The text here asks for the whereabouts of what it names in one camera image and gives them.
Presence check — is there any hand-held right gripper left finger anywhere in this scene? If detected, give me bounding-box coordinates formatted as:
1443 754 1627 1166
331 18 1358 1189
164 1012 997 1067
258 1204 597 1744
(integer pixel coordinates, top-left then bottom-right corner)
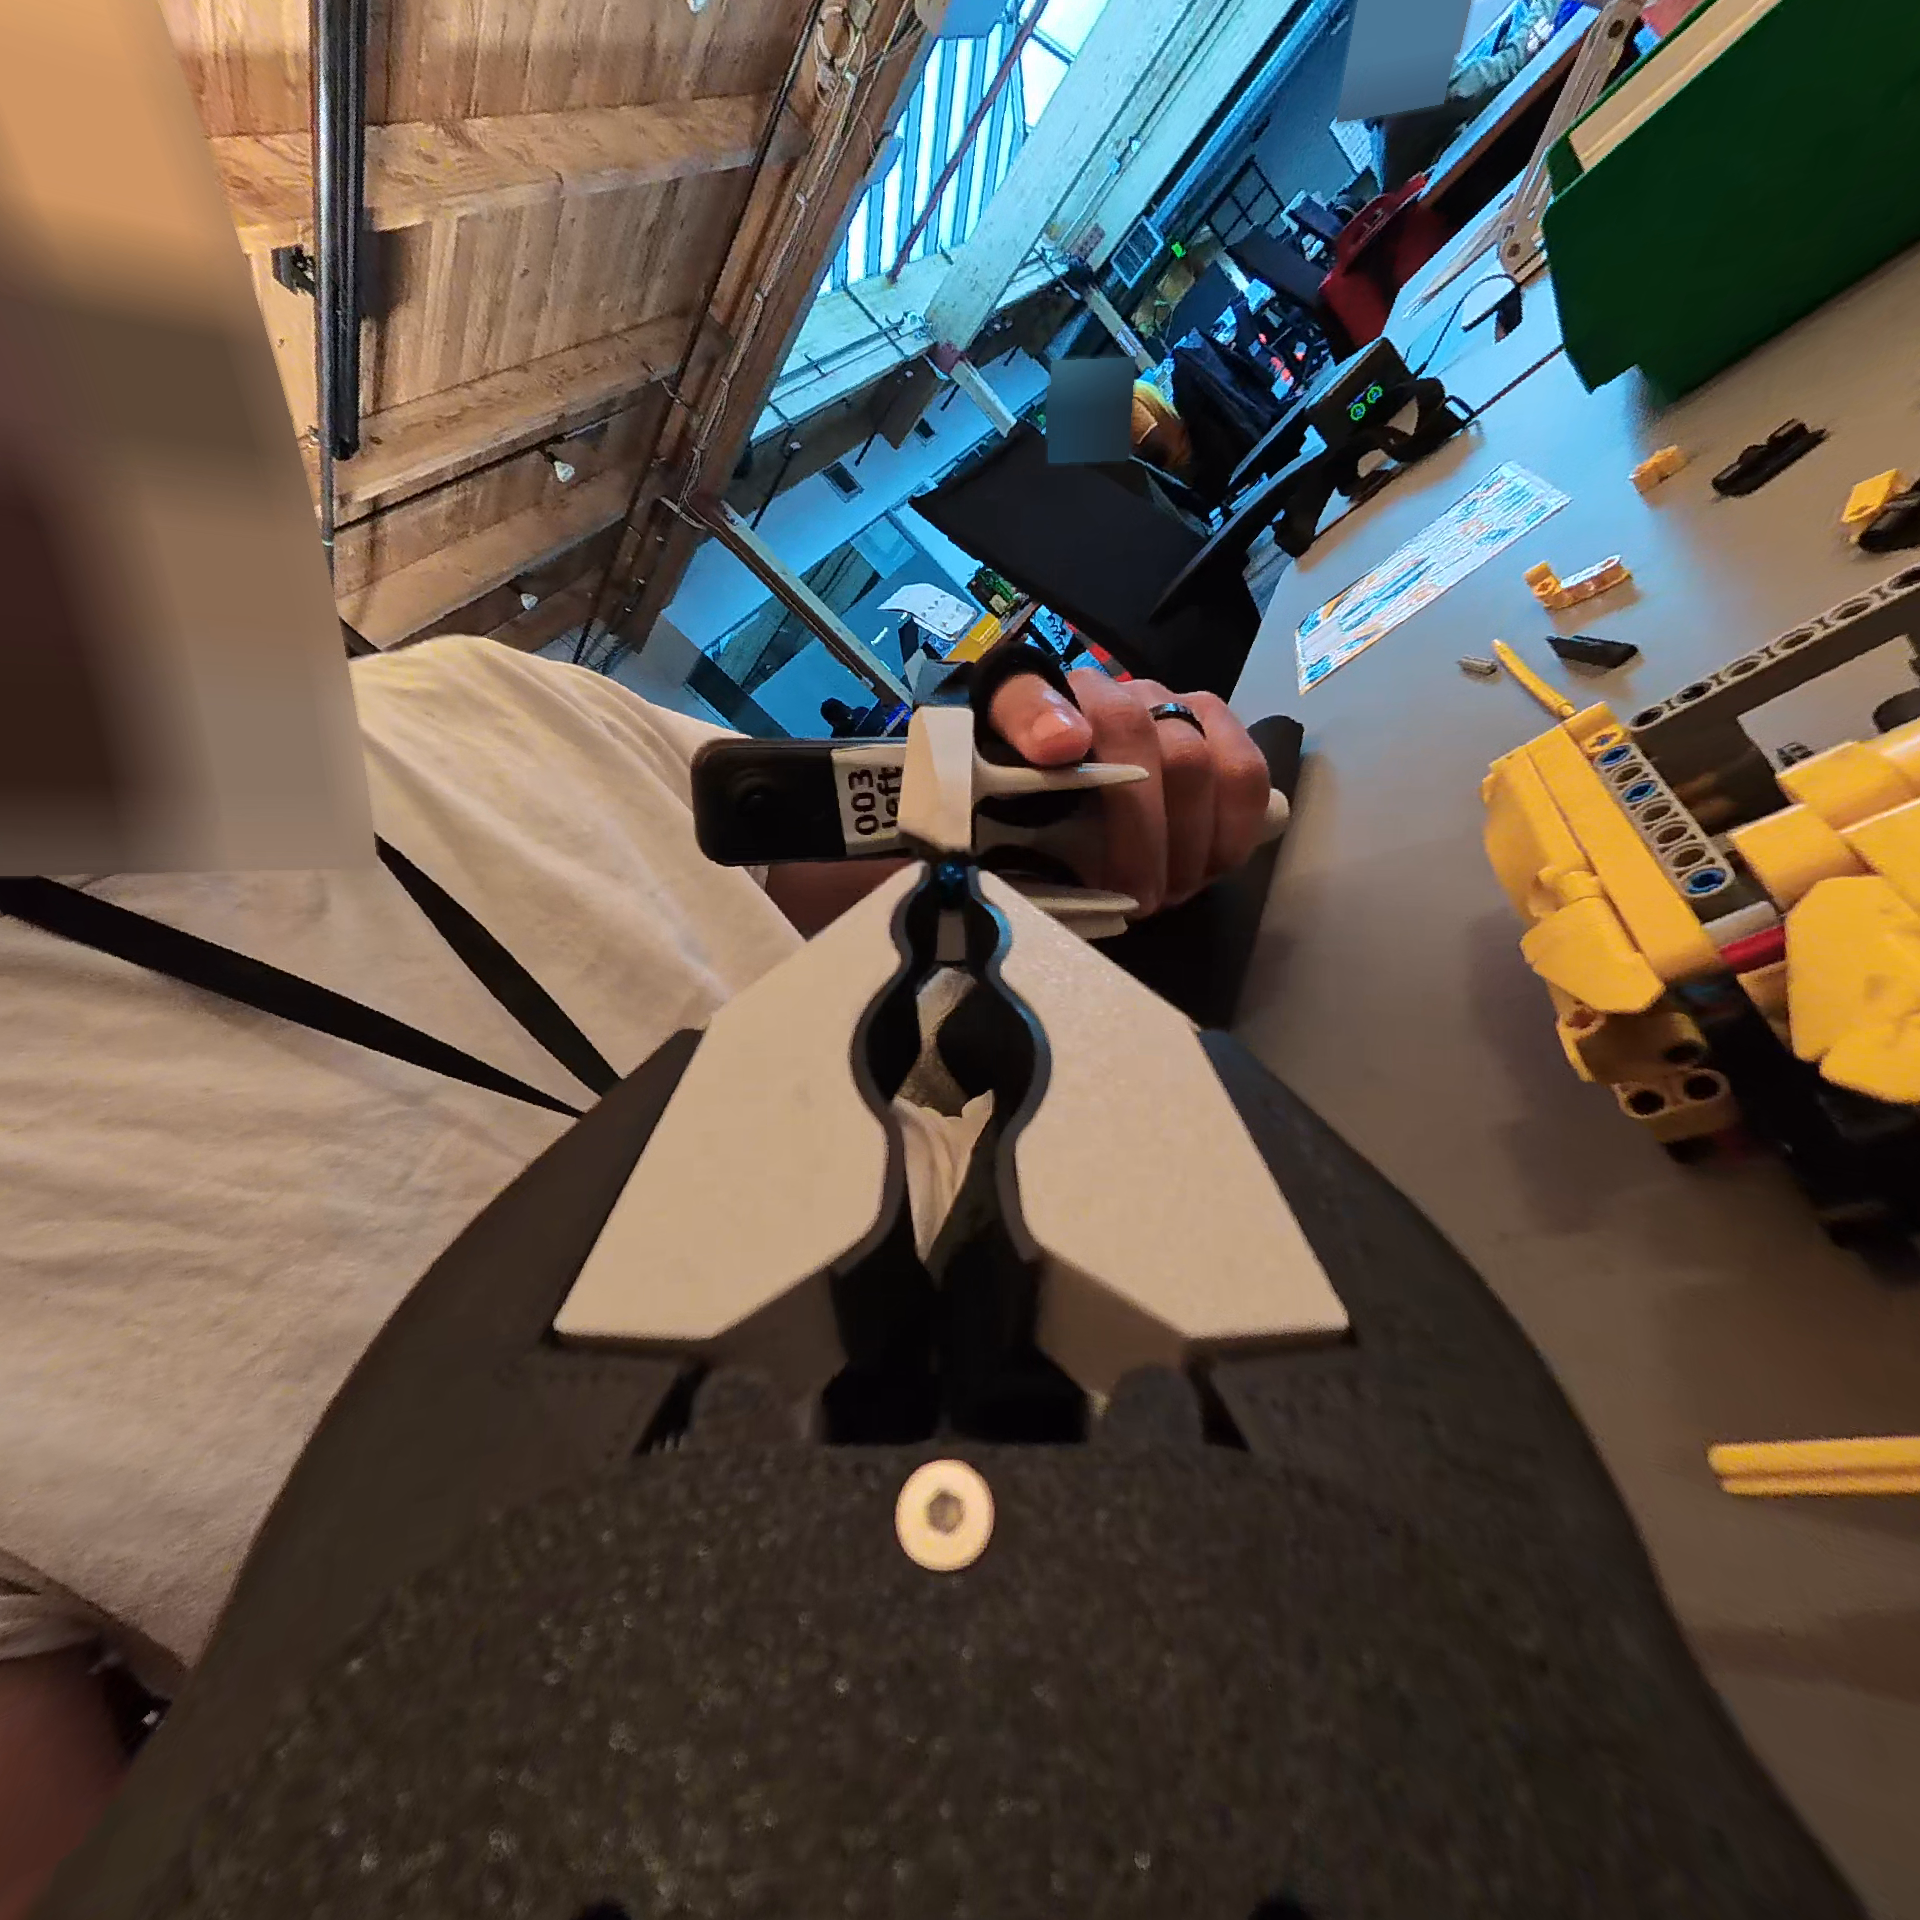
552 863 938 1376

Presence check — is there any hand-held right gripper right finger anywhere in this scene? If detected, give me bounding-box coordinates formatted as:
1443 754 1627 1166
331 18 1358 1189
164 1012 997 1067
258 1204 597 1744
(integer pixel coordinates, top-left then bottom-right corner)
967 870 1355 1401

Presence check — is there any yellow toy brick car model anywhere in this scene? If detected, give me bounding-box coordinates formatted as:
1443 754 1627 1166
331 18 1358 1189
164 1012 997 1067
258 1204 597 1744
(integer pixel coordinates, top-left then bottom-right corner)
1482 562 1920 1278

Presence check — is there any person's left forearm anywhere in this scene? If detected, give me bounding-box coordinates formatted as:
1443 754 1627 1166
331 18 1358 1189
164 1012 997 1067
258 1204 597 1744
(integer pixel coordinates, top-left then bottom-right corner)
762 863 902 945

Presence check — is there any person's left hand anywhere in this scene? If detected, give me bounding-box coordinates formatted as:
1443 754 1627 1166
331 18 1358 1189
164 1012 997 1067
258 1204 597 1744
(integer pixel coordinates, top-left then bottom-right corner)
980 668 1278 921

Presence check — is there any black dimpled chair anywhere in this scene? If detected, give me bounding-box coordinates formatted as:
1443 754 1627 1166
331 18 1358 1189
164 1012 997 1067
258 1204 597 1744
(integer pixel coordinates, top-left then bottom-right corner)
1116 712 1306 1038

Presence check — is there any colourful sticker sheet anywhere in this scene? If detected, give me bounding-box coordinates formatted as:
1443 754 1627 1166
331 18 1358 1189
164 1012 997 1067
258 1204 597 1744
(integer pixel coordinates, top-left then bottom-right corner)
1293 463 1574 694

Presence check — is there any small black toy robot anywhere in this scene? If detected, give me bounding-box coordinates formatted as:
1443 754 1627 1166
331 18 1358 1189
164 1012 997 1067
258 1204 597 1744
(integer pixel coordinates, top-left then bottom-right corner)
1302 336 1478 502

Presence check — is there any yellow thin toy rod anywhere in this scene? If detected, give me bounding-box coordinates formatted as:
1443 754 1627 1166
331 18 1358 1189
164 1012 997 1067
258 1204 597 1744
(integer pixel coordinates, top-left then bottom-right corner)
1491 638 1578 724

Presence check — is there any red office chair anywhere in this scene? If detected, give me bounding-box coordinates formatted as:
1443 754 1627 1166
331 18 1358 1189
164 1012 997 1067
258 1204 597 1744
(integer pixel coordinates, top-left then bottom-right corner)
1318 173 1452 356

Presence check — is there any yellow toy brick bar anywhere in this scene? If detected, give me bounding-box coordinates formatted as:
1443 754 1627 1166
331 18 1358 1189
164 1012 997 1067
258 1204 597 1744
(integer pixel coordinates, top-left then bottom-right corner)
1707 1436 1920 1500

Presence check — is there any black metal pipe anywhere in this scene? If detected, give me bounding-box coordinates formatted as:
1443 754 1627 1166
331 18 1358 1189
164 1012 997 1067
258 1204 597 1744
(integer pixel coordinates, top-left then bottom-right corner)
268 0 372 465

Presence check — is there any wooden document stand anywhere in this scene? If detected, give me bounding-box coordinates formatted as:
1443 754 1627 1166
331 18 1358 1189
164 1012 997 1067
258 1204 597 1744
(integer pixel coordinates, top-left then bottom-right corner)
1408 0 1652 323

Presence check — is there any white paper stack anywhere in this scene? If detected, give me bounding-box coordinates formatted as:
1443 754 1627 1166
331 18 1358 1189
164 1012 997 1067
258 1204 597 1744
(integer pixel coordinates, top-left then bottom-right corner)
1559 0 1788 176

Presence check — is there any green storage bin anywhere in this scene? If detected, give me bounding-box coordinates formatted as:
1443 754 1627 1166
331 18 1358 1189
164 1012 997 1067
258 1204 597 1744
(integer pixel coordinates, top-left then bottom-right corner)
1542 0 1920 405

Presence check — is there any black lanyard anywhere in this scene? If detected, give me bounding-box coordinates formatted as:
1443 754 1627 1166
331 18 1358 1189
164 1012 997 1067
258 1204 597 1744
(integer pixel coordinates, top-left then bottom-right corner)
0 840 624 1119

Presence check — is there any black cable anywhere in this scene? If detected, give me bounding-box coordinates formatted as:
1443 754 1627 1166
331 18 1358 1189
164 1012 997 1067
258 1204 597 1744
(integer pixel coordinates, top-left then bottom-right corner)
1400 269 1528 379

